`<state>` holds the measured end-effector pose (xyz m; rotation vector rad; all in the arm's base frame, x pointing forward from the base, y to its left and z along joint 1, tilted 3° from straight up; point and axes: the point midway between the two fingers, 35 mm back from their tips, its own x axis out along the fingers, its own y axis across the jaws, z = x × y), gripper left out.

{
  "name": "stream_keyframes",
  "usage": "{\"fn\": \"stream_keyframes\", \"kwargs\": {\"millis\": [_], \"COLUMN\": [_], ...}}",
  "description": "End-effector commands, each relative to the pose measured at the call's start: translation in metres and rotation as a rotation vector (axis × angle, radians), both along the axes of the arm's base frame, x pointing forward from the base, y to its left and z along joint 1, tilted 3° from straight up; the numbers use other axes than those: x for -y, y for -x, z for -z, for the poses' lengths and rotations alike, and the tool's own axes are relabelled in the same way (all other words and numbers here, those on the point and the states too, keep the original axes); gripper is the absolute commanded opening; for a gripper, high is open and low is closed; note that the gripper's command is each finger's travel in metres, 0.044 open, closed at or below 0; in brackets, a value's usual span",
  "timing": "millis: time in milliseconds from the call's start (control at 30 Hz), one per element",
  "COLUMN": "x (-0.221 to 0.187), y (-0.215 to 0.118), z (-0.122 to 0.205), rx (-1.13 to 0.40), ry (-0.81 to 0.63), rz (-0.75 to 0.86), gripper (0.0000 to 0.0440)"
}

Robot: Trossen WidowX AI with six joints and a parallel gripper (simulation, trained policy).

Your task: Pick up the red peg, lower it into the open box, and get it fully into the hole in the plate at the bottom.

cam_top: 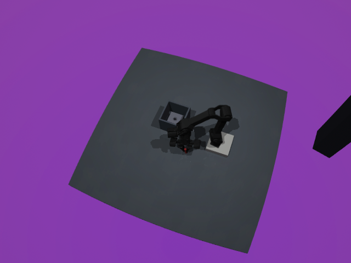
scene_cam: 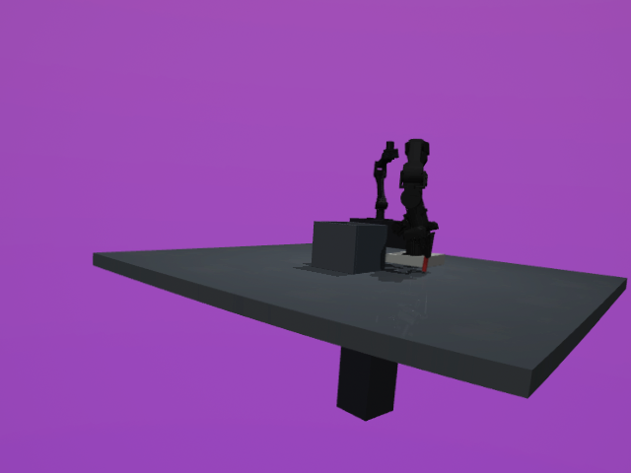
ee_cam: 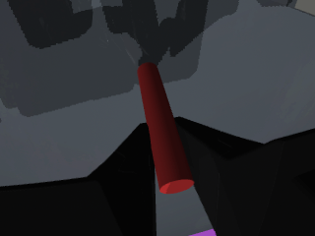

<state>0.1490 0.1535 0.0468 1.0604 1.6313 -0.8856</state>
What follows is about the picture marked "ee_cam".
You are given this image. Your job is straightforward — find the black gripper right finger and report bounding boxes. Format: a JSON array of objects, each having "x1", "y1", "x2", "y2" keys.
[{"x1": 174, "y1": 117, "x2": 315, "y2": 236}]

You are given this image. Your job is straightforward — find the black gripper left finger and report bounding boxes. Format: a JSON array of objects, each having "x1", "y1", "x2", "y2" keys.
[{"x1": 0, "y1": 122, "x2": 157, "y2": 236}]

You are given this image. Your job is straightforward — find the red peg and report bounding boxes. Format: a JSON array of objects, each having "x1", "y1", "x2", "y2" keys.
[{"x1": 137, "y1": 63, "x2": 194, "y2": 194}]

